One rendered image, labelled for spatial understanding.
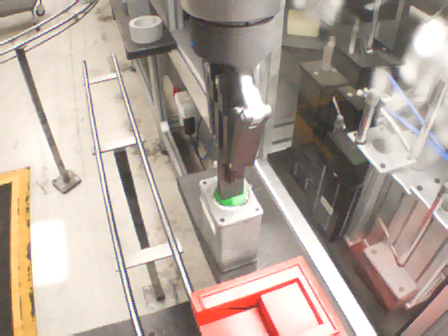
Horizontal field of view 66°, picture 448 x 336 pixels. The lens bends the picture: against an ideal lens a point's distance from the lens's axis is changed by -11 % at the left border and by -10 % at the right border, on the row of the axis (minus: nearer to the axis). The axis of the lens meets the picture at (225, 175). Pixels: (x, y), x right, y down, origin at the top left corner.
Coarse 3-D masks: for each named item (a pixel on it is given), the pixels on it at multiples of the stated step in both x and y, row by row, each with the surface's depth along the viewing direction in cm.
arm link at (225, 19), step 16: (192, 0) 28; (208, 0) 27; (224, 0) 27; (240, 0) 27; (256, 0) 27; (272, 0) 28; (208, 16) 28; (224, 16) 28; (240, 16) 28; (256, 16) 28
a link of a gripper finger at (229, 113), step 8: (216, 80) 35; (224, 80) 34; (216, 88) 36; (224, 88) 35; (224, 96) 35; (224, 104) 36; (224, 112) 37; (232, 112) 37; (224, 120) 38; (232, 120) 38; (224, 128) 39; (232, 128) 39; (224, 136) 40; (232, 136) 39; (224, 144) 41; (224, 152) 42; (224, 160) 42
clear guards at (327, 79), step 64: (320, 0) 36; (384, 0) 28; (320, 64) 40; (384, 64) 30; (320, 128) 44; (384, 128) 33; (320, 192) 48; (384, 192) 35; (320, 256) 52; (384, 256) 37; (384, 320) 40
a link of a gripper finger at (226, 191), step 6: (222, 168) 44; (222, 174) 44; (222, 180) 45; (222, 186) 46; (228, 186) 46; (234, 186) 47; (240, 186) 47; (222, 192) 47; (228, 192) 47; (234, 192) 47; (240, 192) 48; (222, 198) 47; (228, 198) 48
